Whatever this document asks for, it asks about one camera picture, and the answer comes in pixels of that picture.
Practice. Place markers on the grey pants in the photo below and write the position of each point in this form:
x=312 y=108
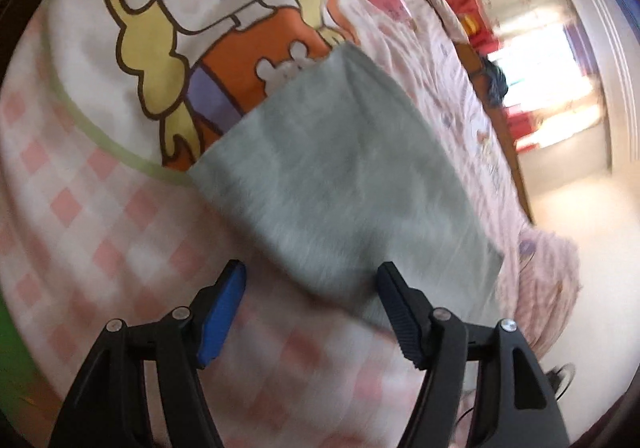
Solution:
x=337 y=172

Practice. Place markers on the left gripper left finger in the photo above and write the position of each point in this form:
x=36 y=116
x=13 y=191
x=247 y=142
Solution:
x=107 y=406

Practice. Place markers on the pink checkered folded quilt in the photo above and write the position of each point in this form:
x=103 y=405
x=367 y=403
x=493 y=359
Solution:
x=538 y=286

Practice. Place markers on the dark clothes on cabinet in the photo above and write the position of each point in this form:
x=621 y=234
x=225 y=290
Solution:
x=497 y=85

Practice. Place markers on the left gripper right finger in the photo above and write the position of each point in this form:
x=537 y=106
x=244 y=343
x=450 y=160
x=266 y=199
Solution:
x=514 y=404

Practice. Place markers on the red and cream curtain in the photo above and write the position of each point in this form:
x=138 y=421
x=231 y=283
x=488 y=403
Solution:
x=554 y=92

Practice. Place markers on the long wooden low cabinet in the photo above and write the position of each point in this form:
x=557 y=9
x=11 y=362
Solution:
x=481 y=83

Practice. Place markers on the pink checkered cartoon bedsheet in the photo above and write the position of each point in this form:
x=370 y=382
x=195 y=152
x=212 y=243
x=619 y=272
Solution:
x=106 y=106

